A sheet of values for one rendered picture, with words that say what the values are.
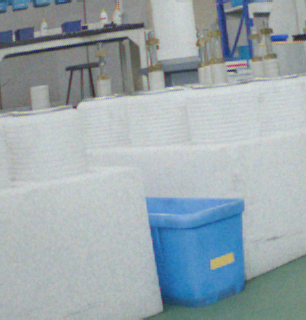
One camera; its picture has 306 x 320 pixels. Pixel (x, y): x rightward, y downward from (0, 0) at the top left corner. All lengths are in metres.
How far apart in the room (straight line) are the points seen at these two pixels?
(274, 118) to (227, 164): 0.16
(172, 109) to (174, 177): 0.11
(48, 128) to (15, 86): 8.76
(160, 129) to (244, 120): 0.13
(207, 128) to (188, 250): 0.22
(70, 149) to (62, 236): 0.11
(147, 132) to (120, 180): 0.29
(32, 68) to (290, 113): 8.56
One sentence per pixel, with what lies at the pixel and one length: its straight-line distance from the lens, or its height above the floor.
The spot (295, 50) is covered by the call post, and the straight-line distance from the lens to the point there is 1.55.
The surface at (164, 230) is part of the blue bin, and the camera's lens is 0.94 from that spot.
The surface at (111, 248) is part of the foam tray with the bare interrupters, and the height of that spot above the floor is 0.10.
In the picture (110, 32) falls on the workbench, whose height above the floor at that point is 0.71.
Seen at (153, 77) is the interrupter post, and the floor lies 0.27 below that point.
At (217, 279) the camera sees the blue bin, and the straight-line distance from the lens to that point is 0.96.
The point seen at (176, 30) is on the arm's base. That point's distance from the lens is 1.82.
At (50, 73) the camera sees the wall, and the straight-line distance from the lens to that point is 9.70.
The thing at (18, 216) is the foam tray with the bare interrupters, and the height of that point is 0.15.
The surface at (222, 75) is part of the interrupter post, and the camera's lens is 1.12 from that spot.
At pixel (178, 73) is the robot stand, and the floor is 0.28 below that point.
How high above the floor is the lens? 0.27
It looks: 3 degrees down
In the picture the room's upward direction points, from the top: 7 degrees counter-clockwise
